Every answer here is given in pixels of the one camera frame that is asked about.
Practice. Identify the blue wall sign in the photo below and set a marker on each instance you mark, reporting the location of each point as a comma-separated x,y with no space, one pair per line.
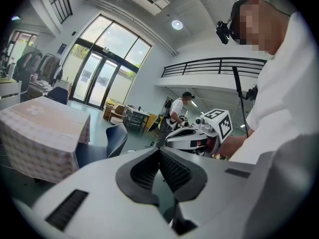
62,48

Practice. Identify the white wooden shelf frame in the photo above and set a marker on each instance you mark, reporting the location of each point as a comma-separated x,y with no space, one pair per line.
10,96

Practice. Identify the cardboard box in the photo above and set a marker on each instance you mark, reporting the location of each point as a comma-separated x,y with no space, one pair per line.
107,111

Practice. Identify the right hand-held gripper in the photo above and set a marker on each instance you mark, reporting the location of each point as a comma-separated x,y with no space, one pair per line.
224,126

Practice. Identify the green exit sign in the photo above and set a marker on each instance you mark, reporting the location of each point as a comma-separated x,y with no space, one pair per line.
106,50

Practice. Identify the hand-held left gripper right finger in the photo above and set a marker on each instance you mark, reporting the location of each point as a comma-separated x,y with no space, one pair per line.
219,195

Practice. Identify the large glass entrance window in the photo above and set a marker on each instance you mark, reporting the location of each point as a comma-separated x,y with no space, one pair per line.
112,41

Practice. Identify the person's right forearm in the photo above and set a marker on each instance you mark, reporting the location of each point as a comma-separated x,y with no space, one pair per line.
231,146

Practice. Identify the white bottle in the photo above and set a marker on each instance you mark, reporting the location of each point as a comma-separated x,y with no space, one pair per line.
11,71

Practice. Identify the clothes rack with garments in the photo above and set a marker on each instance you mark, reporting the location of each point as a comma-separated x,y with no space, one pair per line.
51,66

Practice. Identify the yellow box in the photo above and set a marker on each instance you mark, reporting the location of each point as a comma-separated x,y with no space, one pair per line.
154,122

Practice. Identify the black mezzanine railing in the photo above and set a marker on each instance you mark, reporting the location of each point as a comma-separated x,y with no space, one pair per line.
66,18
219,66

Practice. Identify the white cabinet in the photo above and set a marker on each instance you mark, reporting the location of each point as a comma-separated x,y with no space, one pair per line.
69,88

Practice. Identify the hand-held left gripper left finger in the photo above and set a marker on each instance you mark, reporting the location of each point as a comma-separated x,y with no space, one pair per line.
99,195

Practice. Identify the person's head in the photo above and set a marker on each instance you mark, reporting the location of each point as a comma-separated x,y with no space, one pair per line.
264,21

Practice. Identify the person's white shirt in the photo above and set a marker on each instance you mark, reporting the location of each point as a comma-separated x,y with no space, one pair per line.
279,96

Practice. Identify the table with checkered cloth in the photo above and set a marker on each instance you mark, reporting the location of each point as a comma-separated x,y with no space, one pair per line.
42,123

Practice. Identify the black head-mounted camera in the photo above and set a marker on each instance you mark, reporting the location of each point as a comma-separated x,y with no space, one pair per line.
223,31

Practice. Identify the person's right hand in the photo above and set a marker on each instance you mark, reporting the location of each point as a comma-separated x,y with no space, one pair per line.
211,144

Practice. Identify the black frame desk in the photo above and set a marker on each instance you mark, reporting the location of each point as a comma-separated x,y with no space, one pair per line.
139,112

